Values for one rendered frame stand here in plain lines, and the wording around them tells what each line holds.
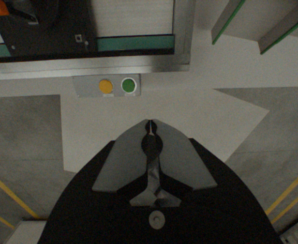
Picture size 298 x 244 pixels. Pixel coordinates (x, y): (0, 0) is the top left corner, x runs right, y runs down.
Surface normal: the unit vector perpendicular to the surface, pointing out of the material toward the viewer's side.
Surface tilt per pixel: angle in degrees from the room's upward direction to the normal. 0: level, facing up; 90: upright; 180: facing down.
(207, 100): 0
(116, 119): 0
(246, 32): 45
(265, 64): 0
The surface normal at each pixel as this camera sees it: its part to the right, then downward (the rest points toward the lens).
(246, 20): -0.09, 0.96
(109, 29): 0.01, 0.49
